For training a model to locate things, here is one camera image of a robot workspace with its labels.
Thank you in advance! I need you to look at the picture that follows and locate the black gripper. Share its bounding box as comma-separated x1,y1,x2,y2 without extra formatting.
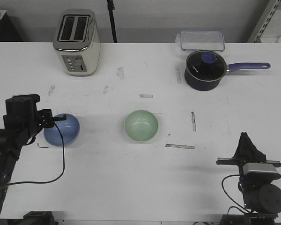
216,132,281,168
3,94,67,135

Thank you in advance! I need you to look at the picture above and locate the blue bowl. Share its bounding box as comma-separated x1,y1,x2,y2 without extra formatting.
44,113,80,147

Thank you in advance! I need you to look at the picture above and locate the light green bowl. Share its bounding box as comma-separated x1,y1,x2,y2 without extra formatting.
124,110,159,142

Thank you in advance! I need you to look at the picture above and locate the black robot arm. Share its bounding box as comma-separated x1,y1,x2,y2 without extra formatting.
0,108,239,221
216,132,281,225

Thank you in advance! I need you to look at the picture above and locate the cream two-slot toaster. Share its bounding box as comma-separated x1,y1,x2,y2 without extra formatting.
53,8,100,76

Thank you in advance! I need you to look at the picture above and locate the dark blue saucepan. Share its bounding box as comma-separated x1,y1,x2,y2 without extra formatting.
185,50,271,91

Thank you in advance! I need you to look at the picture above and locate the glass pot lid blue knob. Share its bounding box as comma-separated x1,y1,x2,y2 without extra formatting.
186,51,227,81

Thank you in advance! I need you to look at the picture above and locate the black tripod pole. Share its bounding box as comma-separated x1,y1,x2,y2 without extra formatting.
107,0,118,43

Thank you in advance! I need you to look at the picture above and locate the clear plastic food container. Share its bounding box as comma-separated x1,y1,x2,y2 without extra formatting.
175,30,225,52

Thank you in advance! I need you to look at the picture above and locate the white slotted shelf upright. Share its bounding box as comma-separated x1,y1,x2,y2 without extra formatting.
247,0,281,43

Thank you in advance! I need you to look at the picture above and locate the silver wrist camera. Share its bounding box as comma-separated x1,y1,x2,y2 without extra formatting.
243,163,278,175

